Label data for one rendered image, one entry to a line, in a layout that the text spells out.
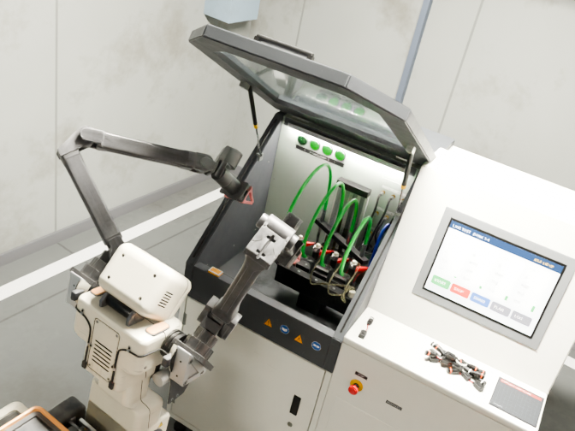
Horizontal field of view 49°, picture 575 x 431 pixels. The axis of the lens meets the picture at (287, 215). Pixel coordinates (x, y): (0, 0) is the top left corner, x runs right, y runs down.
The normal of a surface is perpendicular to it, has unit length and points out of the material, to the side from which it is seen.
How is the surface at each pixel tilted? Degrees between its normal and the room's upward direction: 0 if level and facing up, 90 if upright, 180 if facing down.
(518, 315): 76
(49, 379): 0
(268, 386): 90
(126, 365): 82
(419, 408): 90
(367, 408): 90
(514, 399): 0
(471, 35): 90
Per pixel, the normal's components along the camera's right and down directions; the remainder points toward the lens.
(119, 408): -0.54, 0.20
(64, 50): 0.80, 0.43
